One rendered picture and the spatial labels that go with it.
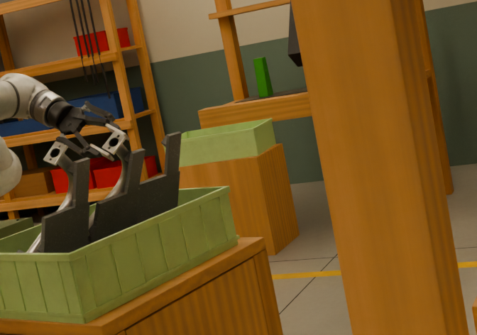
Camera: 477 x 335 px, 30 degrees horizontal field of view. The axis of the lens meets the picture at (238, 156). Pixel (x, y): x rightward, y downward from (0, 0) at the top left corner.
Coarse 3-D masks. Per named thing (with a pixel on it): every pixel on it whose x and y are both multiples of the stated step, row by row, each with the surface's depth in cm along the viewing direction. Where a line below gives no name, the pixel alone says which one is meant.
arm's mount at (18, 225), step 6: (0, 222) 285; (6, 222) 281; (12, 222) 278; (18, 222) 277; (24, 222) 279; (30, 222) 281; (0, 228) 270; (6, 228) 272; (12, 228) 274; (18, 228) 276; (24, 228) 279; (0, 234) 269; (6, 234) 271; (12, 234) 274
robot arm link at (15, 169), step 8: (0, 136) 286; (0, 144) 283; (0, 152) 283; (8, 152) 286; (0, 160) 283; (8, 160) 286; (16, 160) 290; (0, 168) 283; (8, 168) 286; (16, 168) 289; (0, 176) 283; (8, 176) 285; (16, 176) 289; (0, 184) 283; (8, 184) 286; (16, 184) 292; (0, 192) 286
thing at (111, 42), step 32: (0, 0) 774; (32, 0) 752; (128, 0) 768; (0, 32) 830; (96, 32) 742; (0, 64) 833; (64, 64) 752; (96, 64) 740; (96, 96) 803; (128, 96) 742; (0, 128) 805; (32, 128) 792; (96, 128) 753; (128, 128) 740; (160, 128) 784; (32, 160) 847; (96, 160) 818; (160, 160) 789; (32, 192) 811; (64, 192) 790; (96, 192) 770
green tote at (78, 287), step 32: (192, 192) 254; (224, 192) 245; (160, 224) 224; (192, 224) 234; (224, 224) 244; (0, 256) 215; (32, 256) 207; (64, 256) 200; (96, 256) 206; (128, 256) 215; (160, 256) 224; (192, 256) 233; (0, 288) 218; (32, 288) 211; (64, 288) 203; (96, 288) 206; (128, 288) 214; (64, 320) 206
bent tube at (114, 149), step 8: (112, 136) 223; (120, 136) 222; (104, 144) 222; (112, 144) 224; (120, 144) 221; (112, 152) 220; (120, 152) 224; (120, 176) 232; (120, 184) 231; (112, 192) 230; (120, 192) 231; (88, 232) 227
